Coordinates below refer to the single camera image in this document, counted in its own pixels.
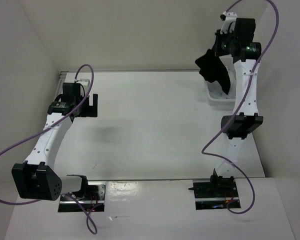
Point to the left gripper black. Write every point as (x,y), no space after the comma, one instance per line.
(90,111)

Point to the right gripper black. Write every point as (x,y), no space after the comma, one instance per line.
(218,51)

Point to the black skirt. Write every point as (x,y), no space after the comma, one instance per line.
(213,70)

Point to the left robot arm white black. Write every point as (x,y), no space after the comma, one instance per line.
(35,178)

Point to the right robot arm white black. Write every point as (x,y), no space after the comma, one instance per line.
(245,117)

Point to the white perforated plastic basket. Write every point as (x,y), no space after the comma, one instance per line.
(216,96)

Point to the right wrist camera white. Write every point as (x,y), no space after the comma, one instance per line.
(229,20)

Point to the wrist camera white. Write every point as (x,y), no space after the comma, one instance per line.
(229,20)
(84,82)

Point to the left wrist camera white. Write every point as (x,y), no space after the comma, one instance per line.
(84,82)

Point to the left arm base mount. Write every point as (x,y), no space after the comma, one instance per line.
(93,200)

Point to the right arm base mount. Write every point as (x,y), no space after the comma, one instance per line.
(215,195)

